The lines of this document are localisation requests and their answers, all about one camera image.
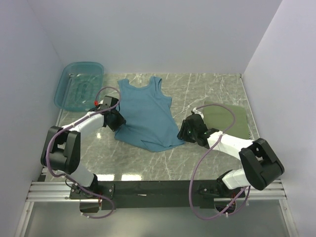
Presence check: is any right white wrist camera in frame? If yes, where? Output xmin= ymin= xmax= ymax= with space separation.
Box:
xmin=191 ymin=108 xmax=204 ymax=119

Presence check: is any olive green tank top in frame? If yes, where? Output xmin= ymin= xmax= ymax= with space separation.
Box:
xmin=202 ymin=105 xmax=250 ymax=140

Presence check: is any blue tank top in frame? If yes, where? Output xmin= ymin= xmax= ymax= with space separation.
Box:
xmin=115 ymin=76 xmax=185 ymax=152

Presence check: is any aluminium extrusion frame rail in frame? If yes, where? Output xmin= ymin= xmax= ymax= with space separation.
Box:
xmin=14 ymin=111 xmax=297 ymax=237

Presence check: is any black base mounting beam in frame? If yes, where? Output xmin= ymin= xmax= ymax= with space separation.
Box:
xmin=69 ymin=179 xmax=247 ymax=213

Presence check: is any teal plastic laundry basket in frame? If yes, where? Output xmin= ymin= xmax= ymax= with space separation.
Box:
xmin=54 ymin=62 xmax=104 ymax=112

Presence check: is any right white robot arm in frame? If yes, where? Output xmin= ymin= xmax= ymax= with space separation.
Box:
xmin=177 ymin=114 xmax=285 ymax=197

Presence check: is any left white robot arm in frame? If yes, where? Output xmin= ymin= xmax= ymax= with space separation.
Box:
xmin=40 ymin=96 xmax=126 ymax=198

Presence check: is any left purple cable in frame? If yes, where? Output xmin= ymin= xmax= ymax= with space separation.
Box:
xmin=46 ymin=86 xmax=122 ymax=219

